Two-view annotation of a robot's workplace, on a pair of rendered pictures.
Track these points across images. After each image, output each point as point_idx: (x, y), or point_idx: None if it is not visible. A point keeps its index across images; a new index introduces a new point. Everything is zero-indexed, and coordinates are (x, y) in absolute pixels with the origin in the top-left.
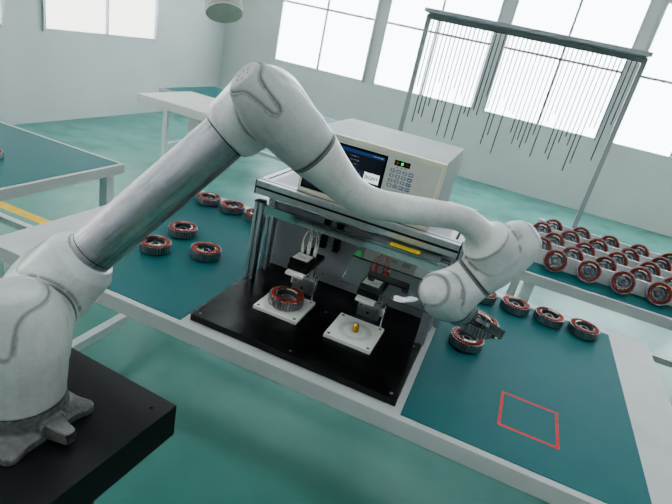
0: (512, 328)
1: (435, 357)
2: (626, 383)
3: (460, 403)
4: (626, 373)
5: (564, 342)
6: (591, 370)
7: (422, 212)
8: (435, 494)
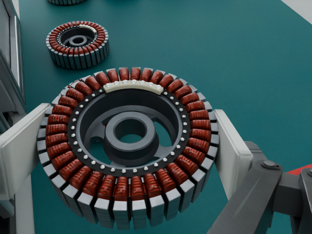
0: (140, 21)
1: (61, 215)
2: (310, 17)
3: None
4: (295, 2)
5: (209, 1)
6: (270, 25)
7: None
8: None
